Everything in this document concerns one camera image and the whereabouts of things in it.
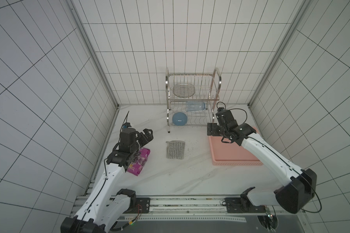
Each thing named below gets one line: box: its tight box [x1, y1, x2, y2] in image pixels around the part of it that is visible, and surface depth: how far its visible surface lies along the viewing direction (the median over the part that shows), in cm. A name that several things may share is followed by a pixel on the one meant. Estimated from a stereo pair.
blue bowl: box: [172, 112, 188, 126], surface depth 105 cm
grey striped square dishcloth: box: [165, 140, 186, 160], surface depth 94 cm
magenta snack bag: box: [126, 147, 151, 177], surface depth 87 cm
